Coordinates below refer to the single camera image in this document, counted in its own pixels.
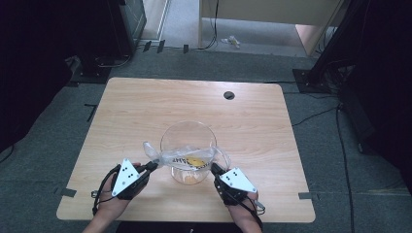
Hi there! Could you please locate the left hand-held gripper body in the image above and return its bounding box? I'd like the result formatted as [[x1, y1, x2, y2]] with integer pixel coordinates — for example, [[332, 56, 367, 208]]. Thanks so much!
[[111, 157, 152, 201]]

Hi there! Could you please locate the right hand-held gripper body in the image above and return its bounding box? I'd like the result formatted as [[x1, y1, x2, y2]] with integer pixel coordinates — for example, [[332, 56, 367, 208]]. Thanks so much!
[[213, 166, 259, 207]]

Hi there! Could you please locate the clear plastic bag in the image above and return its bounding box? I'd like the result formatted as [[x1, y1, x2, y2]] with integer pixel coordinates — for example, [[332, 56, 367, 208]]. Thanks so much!
[[142, 141, 231, 173]]

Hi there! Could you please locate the clear glass bowl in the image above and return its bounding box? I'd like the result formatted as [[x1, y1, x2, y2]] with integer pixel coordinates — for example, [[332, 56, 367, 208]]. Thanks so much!
[[159, 120, 218, 186]]

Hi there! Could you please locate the person's right hand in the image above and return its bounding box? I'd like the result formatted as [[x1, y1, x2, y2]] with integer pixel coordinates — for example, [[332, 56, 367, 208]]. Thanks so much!
[[226, 189, 264, 229]]

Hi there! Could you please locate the person's left hand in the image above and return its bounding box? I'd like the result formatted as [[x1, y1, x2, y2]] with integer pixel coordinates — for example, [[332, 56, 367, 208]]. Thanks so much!
[[96, 161, 144, 222]]

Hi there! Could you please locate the person's dark clothing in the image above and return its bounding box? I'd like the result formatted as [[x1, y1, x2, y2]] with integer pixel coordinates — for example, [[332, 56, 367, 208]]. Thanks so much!
[[115, 220, 244, 233]]

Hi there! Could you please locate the crumpled wrapper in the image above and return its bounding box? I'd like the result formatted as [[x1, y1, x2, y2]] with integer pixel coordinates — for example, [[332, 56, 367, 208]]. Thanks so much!
[[221, 35, 242, 50]]

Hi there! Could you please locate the black equipment stand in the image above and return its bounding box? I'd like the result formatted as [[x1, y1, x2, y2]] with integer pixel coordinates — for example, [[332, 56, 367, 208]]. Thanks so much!
[[66, 0, 148, 85]]

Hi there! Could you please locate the black metal stand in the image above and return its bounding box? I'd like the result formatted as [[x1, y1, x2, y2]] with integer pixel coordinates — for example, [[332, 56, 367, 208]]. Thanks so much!
[[292, 0, 373, 95]]

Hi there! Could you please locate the beige desk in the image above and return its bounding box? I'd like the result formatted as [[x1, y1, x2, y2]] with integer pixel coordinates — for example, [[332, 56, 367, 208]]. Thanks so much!
[[197, 0, 345, 56]]

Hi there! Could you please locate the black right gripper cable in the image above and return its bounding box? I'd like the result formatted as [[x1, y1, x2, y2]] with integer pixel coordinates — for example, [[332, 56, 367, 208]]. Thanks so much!
[[237, 195, 266, 229]]

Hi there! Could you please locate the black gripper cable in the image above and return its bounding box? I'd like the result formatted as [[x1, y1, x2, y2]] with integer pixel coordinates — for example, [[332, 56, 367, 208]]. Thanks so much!
[[237, 195, 266, 229], [90, 163, 122, 216]]

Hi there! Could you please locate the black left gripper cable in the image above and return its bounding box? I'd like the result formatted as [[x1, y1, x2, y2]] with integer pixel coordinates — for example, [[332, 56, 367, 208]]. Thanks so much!
[[90, 163, 122, 216]]

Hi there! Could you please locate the black floor cable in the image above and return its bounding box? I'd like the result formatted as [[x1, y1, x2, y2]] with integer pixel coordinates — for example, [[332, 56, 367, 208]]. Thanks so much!
[[291, 103, 358, 233]]

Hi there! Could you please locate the black hanging cable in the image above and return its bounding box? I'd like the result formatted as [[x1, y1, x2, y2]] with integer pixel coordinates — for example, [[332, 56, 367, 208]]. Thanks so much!
[[197, 0, 221, 51]]

